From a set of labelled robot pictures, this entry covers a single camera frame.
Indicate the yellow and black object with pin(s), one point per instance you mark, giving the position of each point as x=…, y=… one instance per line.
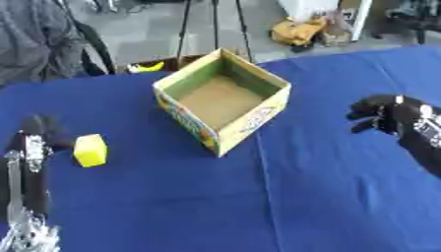
x=146, y=67

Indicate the open printed cardboard box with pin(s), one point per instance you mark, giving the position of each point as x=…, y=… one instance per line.
x=221, y=101

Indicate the yellow bag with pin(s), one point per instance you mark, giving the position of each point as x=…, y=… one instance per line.
x=297, y=31

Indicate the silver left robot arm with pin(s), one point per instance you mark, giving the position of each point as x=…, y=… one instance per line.
x=28, y=234

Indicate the person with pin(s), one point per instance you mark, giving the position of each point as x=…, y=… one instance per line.
x=34, y=36

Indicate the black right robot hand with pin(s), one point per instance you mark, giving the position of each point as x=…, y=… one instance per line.
x=402, y=118

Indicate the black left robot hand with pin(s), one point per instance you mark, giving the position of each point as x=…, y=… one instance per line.
x=34, y=183

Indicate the yellow foam block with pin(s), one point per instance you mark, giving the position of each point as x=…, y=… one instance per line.
x=90, y=150

